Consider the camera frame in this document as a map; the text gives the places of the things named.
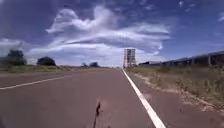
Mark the small distant trees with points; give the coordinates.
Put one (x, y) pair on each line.
(94, 64)

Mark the tall pale tower building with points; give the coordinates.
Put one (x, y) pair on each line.
(129, 58)

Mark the robot's own part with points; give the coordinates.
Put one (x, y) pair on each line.
(97, 110)

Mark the solid white edge line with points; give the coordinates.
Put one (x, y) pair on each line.
(145, 101)

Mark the reddish grey asphalt road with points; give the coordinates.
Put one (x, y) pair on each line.
(63, 100)

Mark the round dark tree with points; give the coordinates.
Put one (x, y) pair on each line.
(46, 61)

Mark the flat dry grass strip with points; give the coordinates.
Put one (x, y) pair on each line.
(33, 68)

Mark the dry grass verge with gravel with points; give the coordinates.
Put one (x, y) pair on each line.
(190, 81)

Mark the thin white lane line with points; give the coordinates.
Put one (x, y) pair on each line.
(33, 82)

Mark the long low building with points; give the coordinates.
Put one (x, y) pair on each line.
(200, 59)

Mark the large dark tree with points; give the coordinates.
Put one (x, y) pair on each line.
(15, 58)

